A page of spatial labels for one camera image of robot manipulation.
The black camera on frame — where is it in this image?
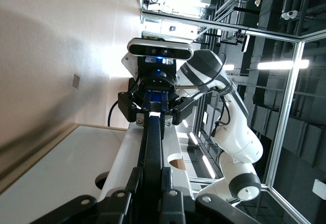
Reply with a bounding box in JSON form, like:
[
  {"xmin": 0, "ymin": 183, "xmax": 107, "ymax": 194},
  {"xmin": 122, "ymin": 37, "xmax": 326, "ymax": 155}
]
[{"xmin": 236, "ymin": 29, "xmax": 251, "ymax": 53}]

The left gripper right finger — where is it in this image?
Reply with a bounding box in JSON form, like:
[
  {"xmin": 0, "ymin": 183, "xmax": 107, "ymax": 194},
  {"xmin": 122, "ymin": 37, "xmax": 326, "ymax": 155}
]
[{"xmin": 160, "ymin": 167, "xmax": 258, "ymax": 224}]

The black metal drawer handle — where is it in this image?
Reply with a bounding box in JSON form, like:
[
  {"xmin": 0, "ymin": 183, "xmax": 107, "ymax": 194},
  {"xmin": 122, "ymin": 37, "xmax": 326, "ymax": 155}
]
[{"xmin": 137, "ymin": 110, "xmax": 165, "ymax": 224}]

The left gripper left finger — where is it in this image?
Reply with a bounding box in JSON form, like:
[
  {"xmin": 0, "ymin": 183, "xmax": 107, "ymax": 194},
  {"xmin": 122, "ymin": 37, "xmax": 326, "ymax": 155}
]
[{"xmin": 29, "ymin": 167, "xmax": 145, "ymax": 224}]

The white dome security camera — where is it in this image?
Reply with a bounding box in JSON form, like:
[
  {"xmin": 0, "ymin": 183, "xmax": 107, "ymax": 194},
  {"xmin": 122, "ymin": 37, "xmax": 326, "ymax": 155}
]
[{"xmin": 281, "ymin": 9, "xmax": 298, "ymax": 20}]

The aluminium frame structure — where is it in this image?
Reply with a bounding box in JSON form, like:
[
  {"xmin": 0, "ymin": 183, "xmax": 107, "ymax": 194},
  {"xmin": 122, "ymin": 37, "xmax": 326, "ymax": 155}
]
[{"xmin": 140, "ymin": 9, "xmax": 326, "ymax": 224}]

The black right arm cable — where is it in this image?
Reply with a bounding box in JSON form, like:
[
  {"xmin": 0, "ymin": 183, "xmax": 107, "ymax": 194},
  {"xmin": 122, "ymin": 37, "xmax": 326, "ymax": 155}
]
[{"xmin": 108, "ymin": 52, "xmax": 231, "ymax": 139}]

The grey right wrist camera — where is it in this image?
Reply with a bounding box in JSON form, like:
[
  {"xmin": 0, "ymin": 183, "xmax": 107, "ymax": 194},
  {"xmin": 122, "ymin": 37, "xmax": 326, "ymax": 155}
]
[{"xmin": 126, "ymin": 37, "xmax": 192, "ymax": 62}]

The brown table cover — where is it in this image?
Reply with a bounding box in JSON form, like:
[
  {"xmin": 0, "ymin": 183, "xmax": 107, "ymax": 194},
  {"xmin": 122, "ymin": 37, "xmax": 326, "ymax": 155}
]
[{"xmin": 0, "ymin": 0, "xmax": 143, "ymax": 158}]

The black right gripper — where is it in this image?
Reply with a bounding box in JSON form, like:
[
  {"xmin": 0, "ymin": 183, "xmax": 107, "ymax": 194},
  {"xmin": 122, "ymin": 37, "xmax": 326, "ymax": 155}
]
[{"xmin": 118, "ymin": 57, "xmax": 197, "ymax": 127}]

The long bright ceiling light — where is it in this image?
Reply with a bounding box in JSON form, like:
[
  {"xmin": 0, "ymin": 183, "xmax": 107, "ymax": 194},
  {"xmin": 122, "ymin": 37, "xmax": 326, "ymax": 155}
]
[{"xmin": 257, "ymin": 60, "xmax": 310, "ymax": 70}]

